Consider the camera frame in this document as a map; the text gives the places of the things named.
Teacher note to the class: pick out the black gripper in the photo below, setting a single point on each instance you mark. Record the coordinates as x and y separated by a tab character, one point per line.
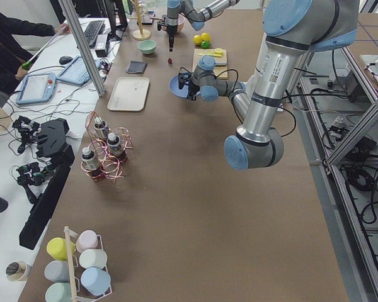
193	86
171	29

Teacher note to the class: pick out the blue round plate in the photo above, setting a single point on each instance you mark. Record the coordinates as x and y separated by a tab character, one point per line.
173	87

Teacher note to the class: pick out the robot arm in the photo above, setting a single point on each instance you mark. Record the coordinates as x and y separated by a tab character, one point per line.
292	28
175	8

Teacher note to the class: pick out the pink ice bowl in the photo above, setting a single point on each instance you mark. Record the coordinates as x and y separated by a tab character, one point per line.
181	22

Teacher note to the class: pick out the mint green bowl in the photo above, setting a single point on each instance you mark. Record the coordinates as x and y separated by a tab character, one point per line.
147	47

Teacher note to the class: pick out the lower yellow lemon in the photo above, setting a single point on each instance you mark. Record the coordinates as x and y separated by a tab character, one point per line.
197	40

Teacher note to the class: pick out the yellow lemon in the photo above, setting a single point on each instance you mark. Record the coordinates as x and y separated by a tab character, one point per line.
197	40
205	37

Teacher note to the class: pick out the wooden cup tree stand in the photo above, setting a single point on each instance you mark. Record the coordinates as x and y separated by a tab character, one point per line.
142	33

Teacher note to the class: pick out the yellow plastic knife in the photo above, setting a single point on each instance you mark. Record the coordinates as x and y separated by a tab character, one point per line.
218	55

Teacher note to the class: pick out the green lime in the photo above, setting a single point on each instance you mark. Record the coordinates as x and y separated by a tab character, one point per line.
205	45

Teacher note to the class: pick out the upper yellow lemon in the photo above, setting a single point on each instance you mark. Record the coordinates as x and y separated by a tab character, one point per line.
205	37

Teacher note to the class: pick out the wooden cutting board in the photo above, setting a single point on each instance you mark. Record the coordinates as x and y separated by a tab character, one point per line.
219	71

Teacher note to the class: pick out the grey folded cloth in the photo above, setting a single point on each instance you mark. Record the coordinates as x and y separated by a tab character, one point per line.
136	67

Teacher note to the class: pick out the lower lemon half slice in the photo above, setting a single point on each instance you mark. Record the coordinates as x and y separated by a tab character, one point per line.
218	51

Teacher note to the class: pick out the cream rabbit tray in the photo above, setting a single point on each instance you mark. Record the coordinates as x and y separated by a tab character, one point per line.
129	94

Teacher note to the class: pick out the black keyboard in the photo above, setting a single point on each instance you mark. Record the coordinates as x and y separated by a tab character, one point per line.
92	31

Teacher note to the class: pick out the back right tea bottle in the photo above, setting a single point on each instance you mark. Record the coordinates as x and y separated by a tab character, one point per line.
115	147

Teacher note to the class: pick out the tea bottle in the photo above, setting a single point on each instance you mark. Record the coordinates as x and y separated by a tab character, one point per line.
101	128
115	147
91	164

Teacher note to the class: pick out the back left tea bottle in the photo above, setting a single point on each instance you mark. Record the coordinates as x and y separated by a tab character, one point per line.
101	128

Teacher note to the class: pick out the far teach pendant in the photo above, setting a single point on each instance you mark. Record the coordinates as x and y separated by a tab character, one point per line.
75	72

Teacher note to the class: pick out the teach pendant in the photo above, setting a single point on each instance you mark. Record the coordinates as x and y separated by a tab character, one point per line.
37	88
75	72

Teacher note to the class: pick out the black computer mouse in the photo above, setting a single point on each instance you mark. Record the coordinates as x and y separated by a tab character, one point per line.
65	60

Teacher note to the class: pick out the front tea bottle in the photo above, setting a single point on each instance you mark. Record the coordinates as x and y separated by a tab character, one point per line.
91	164

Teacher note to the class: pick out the near teach pendant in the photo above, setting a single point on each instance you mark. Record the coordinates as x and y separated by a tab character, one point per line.
37	88

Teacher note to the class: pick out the seated person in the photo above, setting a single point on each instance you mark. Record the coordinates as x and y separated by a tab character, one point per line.
12	54

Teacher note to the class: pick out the pink cup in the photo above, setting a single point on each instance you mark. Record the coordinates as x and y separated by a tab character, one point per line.
86	240

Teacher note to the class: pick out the cream cup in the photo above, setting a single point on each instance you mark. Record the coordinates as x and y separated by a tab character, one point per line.
93	258

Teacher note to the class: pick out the yellow cup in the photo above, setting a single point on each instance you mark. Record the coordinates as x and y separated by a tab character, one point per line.
56	248

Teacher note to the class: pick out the light blue cup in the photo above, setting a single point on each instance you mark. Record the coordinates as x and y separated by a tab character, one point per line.
95	280

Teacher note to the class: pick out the grey cup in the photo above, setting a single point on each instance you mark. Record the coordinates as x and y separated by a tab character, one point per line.
57	271

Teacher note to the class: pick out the white cup rack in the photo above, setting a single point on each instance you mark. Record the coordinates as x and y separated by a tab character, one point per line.
78	292

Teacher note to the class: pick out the copper wire bottle rack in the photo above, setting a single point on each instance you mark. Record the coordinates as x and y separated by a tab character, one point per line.
110	165

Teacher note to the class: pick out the aluminium frame post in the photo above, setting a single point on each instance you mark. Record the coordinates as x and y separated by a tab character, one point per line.
73	21

